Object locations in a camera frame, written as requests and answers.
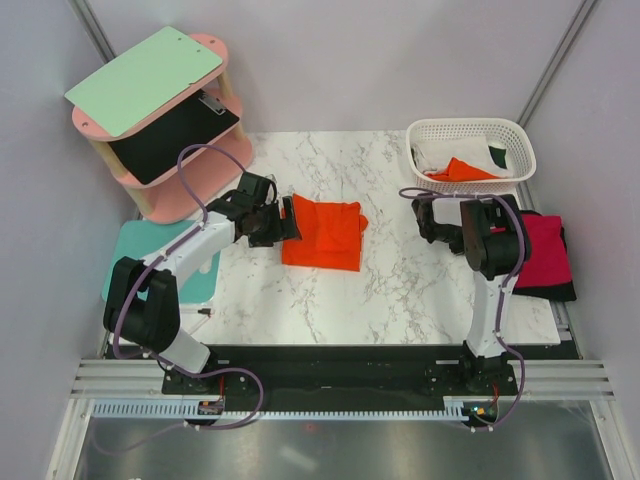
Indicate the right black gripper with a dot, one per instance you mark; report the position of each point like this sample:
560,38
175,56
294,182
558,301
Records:
455,248

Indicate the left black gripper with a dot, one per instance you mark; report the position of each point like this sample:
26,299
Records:
290,230

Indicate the orange t shirt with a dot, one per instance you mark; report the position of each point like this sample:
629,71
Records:
331,235
458,171

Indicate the black t shirt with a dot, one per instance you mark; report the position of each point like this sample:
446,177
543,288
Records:
555,294

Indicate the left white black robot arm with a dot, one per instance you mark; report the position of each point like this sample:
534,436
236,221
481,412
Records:
142,305

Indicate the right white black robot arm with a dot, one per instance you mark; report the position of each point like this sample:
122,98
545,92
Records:
489,232

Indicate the dark green cloth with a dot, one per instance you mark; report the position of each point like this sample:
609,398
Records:
498,155

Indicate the white marker pen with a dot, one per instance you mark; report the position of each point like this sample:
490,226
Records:
199,311

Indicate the white plastic laundry basket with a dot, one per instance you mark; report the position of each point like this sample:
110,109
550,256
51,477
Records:
519,156

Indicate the pink two tier shelf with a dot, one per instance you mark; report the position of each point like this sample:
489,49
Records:
201,171

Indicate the teal cutting board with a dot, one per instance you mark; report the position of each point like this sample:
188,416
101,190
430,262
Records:
138,238

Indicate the black clipboard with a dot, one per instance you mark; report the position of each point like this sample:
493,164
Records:
153,151

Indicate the mint green board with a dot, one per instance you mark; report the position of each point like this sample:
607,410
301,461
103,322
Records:
138,85

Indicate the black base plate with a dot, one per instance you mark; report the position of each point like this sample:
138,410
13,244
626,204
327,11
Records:
334,379

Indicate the aluminium frame rail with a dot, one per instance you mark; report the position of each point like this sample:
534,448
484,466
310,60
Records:
543,380

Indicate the white cable duct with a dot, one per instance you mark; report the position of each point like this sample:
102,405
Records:
196,410

